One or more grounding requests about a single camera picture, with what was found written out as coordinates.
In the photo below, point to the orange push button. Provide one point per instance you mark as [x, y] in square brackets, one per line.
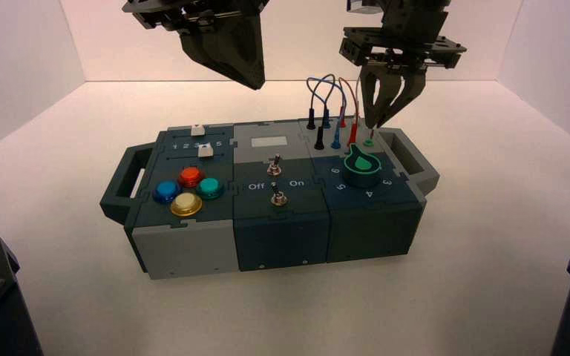
[190, 176]

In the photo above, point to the grey and teal task box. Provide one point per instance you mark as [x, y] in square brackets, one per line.
[275, 236]

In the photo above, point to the dark green rotary knob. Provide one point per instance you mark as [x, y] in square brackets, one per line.
[362, 172]

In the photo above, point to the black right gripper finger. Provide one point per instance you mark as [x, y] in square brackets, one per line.
[381, 96]
[410, 91]

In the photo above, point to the grey display screen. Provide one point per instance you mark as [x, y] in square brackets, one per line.
[269, 142]

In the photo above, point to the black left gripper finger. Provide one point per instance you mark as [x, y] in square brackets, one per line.
[216, 54]
[255, 44]

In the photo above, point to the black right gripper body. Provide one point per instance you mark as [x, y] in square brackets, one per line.
[408, 44]

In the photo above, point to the yellow push button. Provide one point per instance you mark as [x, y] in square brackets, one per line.
[185, 203]

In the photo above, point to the blue push button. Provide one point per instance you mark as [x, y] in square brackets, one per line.
[167, 190]

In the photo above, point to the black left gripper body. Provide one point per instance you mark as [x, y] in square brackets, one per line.
[167, 12]

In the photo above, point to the white plastic bar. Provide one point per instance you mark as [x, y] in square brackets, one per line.
[137, 183]

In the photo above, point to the white slider knob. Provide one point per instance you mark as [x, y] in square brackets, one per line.
[206, 152]
[196, 129]

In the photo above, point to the metal toggle switch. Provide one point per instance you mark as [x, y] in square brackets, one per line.
[278, 196]
[274, 167]

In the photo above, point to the teal push button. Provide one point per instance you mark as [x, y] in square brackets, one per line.
[210, 187]

